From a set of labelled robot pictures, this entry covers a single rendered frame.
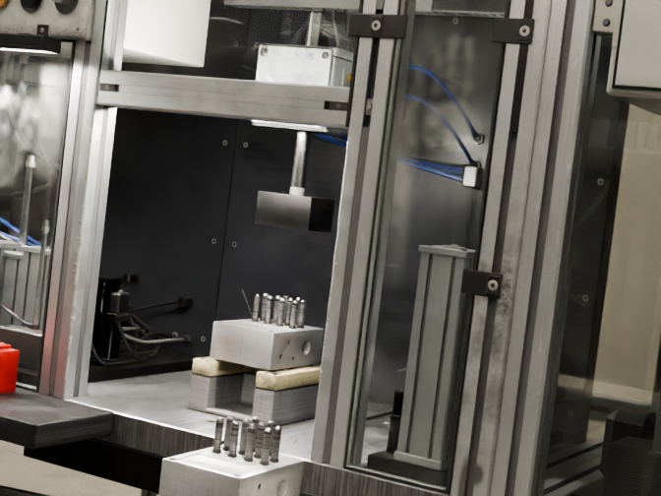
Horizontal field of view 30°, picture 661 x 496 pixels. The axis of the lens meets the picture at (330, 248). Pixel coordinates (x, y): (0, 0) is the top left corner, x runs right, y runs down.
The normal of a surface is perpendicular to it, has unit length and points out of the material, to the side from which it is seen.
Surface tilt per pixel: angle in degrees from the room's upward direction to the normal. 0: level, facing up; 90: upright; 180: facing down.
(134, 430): 90
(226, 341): 90
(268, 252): 90
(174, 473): 90
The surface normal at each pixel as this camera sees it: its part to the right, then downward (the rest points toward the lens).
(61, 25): -0.50, -0.01
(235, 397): 0.86, 0.13
